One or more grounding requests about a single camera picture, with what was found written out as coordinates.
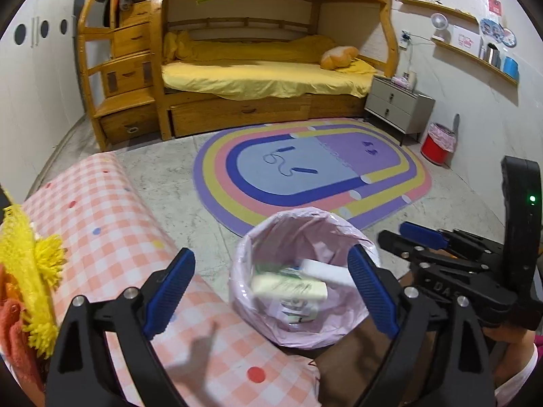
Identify grey nightstand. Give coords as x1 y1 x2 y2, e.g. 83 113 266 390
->
364 75 436 145

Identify white flat box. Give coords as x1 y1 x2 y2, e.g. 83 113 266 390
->
297 258 357 286

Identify white desk fan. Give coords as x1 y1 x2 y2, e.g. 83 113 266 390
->
430 13 451 43

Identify yellow pillow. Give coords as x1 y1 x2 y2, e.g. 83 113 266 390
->
163 31 192 62

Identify orange and white plush toy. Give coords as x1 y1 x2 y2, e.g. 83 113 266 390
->
320 45 359 70

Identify long wooden wall shelf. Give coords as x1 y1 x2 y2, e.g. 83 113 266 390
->
431 36 520 87

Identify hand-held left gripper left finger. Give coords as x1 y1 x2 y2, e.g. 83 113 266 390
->
44 247 196 407

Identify yellow foam fruit net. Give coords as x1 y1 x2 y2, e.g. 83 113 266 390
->
0 202 69 357

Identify wooden under-bed drawer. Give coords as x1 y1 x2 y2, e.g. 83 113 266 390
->
169 95 313 137

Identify green and white packet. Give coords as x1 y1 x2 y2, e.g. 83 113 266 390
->
278 297 323 327

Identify rainbow oval rug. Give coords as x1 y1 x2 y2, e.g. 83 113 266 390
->
193 119 433 238

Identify red bin with pink bag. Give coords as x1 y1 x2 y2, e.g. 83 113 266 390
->
421 122 457 166

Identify yellow bed sheet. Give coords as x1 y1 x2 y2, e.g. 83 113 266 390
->
161 34 378 99

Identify pink checked tablecloth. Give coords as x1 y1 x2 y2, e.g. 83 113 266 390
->
0 151 321 407

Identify wooden stair drawers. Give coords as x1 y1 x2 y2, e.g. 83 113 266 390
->
76 0 165 152

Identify orange cloth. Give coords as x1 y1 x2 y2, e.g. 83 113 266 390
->
0 263 47 393

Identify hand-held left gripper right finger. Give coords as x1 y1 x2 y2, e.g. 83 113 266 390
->
347 244 497 407

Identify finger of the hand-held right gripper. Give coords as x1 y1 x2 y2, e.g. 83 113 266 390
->
377 230 480 273
399 221 505 266

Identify round blue hand fan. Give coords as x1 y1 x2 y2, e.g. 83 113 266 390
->
479 18 518 49

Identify white wardrobe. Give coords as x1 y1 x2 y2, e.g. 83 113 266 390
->
0 0 92 157

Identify blue container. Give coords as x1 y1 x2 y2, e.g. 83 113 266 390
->
503 56 521 81

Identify short wooden wall shelf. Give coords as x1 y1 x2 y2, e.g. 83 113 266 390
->
395 0 478 24

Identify wooden bunk bed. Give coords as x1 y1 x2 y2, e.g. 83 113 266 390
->
153 0 401 141

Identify trash bin with pink bag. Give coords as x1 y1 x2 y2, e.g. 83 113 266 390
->
229 206 380 350

